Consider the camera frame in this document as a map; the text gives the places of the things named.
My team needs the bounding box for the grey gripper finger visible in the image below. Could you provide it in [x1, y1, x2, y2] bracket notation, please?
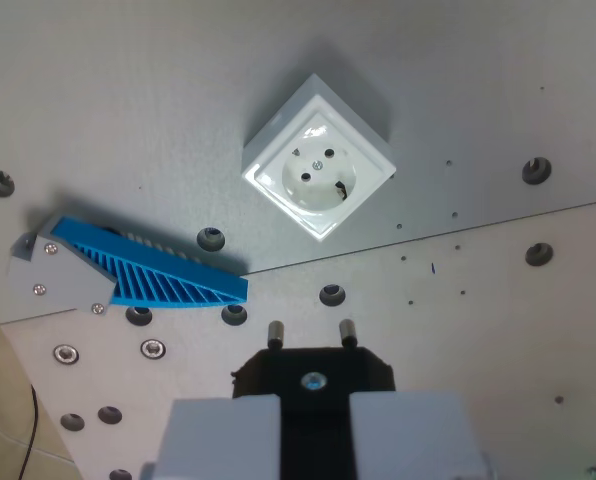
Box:
[349, 390, 487, 480]
[150, 394, 283, 480]

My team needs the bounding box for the black two-pin plug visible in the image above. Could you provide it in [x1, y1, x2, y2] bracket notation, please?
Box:
[231, 319, 396, 480]

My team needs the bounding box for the silver hex socket screw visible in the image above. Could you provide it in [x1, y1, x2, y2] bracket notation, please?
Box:
[140, 338, 168, 360]
[52, 343, 80, 366]

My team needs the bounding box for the blue ribbed wedge finger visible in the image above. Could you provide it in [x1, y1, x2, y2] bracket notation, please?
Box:
[51, 215, 250, 308]

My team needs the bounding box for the thin black cable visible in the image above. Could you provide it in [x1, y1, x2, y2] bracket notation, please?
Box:
[16, 382, 40, 480]

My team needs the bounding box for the grey bracket with screws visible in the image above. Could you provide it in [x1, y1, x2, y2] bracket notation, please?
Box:
[7, 219, 119, 317]

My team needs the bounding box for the white wall socket box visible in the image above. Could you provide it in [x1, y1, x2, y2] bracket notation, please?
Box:
[241, 73, 398, 243]

